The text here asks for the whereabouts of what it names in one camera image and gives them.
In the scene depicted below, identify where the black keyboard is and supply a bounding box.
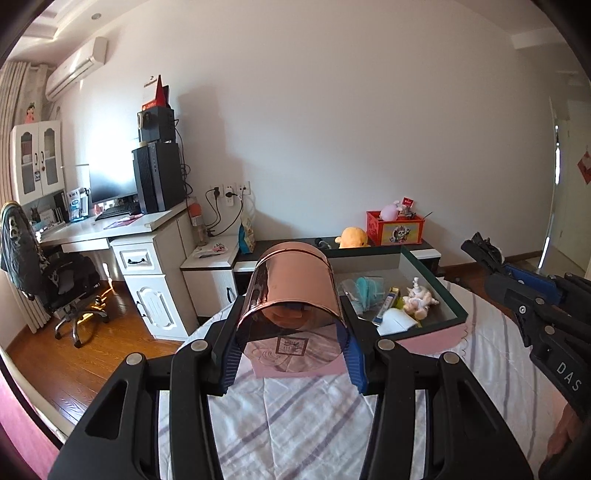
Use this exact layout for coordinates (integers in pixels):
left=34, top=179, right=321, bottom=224
left=94, top=205, right=140, bottom=219

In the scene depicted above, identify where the pink bedsheet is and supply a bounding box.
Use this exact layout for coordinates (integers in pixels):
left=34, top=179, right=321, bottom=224
left=0, top=364, right=62, bottom=480

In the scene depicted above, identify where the black power cable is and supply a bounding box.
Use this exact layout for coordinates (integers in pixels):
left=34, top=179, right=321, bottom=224
left=204, top=189, right=246, bottom=237

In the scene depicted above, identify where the low black-topped cabinet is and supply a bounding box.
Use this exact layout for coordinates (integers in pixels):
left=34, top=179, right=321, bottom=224
left=180, top=234, right=443, bottom=320

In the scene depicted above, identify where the white air conditioner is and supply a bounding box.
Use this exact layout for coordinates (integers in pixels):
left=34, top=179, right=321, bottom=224
left=45, top=37, right=108, bottom=103

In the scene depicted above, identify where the person's right hand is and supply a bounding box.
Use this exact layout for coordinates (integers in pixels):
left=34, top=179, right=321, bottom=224
left=548, top=401, right=585, bottom=468

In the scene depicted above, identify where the black computer tower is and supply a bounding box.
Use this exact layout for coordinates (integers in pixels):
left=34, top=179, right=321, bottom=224
left=131, top=141, right=187, bottom=214

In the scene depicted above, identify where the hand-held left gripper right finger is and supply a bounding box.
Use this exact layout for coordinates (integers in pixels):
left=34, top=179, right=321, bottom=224
left=342, top=300, right=539, bottom=480

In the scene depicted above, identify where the pink box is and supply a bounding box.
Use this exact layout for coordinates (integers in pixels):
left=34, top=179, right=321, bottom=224
left=236, top=244, right=470, bottom=380

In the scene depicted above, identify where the white desk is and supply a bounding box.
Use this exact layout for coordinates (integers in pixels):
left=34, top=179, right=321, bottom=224
left=36, top=198, right=198, bottom=343

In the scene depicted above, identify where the white radiator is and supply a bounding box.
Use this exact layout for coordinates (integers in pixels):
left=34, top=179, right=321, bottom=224
left=20, top=285, right=52, bottom=334

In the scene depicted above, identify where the white wall socket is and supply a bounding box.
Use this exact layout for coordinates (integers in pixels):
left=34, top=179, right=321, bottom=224
left=209, top=182, right=253, bottom=198

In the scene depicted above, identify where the white bed frame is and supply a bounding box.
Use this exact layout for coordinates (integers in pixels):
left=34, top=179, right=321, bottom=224
left=0, top=344, right=71, bottom=449

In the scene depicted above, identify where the red toy crate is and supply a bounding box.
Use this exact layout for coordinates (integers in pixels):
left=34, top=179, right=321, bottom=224
left=366, top=209, right=425, bottom=246

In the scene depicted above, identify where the black office chair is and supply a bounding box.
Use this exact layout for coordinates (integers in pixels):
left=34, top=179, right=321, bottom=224
left=0, top=203, right=112, bottom=348

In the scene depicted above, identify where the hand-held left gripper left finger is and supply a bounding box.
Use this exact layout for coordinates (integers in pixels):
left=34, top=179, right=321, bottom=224
left=46, top=295, right=245, bottom=480

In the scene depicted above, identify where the blue snack bag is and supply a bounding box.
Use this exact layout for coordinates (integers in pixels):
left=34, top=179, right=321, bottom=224
left=237, top=216, right=257, bottom=254

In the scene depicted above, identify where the dark printed jacket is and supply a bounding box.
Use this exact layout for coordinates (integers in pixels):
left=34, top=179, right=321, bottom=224
left=0, top=203, right=45, bottom=297

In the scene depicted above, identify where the teal clear case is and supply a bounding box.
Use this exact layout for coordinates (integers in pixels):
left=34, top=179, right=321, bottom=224
left=352, top=275, right=387, bottom=315

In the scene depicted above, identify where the orange-capped bottle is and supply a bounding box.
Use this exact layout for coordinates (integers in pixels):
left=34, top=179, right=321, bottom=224
left=189, top=198, right=206, bottom=246

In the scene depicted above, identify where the red and white box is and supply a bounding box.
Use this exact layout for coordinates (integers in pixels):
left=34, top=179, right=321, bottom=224
left=143, top=74, right=170, bottom=111

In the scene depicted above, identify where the black speaker box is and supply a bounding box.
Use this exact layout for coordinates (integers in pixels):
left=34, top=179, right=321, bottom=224
left=137, top=106, right=177, bottom=143

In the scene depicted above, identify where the rose gold jar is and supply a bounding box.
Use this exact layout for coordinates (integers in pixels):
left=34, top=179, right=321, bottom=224
left=235, top=240, right=350, bottom=377

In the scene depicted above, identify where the computer monitor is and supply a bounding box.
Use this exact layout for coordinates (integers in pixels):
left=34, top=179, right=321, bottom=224
left=88, top=163, right=140, bottom=209

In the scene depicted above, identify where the orange octopus plush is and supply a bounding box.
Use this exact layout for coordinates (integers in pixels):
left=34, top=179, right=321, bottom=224
left=335, top=226, right=369, bottom=249

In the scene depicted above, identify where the blue boxed item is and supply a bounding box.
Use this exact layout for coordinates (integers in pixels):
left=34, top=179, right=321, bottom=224
left=66, top=186, right=90, bottom=223

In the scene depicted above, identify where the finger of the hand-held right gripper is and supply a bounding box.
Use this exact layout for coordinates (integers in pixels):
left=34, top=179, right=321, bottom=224
left=461, top=239, right=556, bottom=348
left=473, top=233, right=591, bottom=315

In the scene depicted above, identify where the white glass-door cabinet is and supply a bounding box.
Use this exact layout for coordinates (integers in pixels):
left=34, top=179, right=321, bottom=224
left=10, top=120, right=65, bottom=207

